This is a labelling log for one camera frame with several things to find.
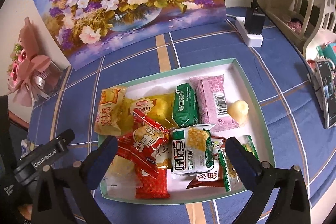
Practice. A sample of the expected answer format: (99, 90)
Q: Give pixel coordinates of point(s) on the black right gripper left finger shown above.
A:
(50, 204)

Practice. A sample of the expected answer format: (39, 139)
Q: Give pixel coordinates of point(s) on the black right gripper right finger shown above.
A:
(261, 178)

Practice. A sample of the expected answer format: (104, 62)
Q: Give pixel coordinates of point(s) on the clear round cracker packet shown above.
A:
(120, 179)

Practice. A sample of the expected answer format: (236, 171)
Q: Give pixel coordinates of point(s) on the orange cream snack packet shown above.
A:
(109, 111)

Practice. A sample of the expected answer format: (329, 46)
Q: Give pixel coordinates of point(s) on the small red snack packet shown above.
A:
(142, 144)

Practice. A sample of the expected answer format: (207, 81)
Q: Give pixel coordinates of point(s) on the red gold-patterned snack packet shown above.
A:
(152, 188)

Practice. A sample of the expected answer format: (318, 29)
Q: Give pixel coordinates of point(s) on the white persimmon snack packet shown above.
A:
(163, 159)

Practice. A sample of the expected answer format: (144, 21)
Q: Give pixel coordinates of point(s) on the green white corn snack packet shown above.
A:
(192, 150)

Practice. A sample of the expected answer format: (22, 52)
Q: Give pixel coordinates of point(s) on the dark green snack packet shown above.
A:
(185, 108)

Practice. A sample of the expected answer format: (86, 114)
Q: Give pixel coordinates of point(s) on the blue white crumpled wrapper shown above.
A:
(26, 147)

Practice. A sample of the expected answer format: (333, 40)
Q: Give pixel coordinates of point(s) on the brown red snack packet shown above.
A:
(218, 175)

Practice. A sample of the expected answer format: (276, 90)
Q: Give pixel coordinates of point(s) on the blue checked tablecloth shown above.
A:
(275, 70)

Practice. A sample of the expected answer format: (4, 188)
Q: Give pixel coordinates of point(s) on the white tray with green rim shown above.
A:
(236, 87)

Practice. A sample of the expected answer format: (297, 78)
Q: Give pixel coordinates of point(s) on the yellow bread packet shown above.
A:
(158, 107)

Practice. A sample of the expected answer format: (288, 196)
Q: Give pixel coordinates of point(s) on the smartphone on stand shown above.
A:
(322, 79)

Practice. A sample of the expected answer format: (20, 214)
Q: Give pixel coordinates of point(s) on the pink barcode snack packet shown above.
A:
(212, 103)

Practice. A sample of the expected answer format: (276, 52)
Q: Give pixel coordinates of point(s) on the black power adapter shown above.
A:
(254, 19)

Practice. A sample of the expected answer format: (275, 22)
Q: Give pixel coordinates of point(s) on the white chair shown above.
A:
(308, 24)

